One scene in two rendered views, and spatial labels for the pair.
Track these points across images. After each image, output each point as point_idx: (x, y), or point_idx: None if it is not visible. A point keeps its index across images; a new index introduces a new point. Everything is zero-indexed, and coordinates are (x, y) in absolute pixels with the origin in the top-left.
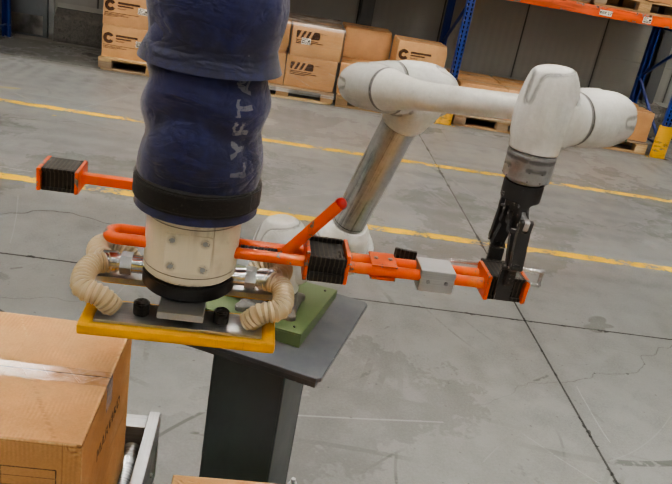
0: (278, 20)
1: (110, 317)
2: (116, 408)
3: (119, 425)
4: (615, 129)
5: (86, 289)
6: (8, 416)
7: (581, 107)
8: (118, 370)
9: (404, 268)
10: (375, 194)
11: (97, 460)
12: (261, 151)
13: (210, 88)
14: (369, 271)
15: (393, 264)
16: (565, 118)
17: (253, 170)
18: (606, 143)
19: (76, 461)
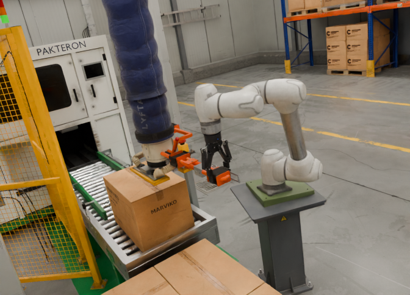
0: (140, 81)
1: (136, 167)
2: (172, 203)
3: (180, 211)
4: (232, 109)
5: (132, 158)
6: (130, 192)
7: (208, 100)
8: (169, 190)
9: (191, 164)
10: (291, 141)
11: (152, 214)
12: (158, 120)
13: (130, 102)
14: (183, 164)
15: (189, 163)
16: (200, 106)
17: (151, 126)
18: (235, 116)
19: (132, 207)
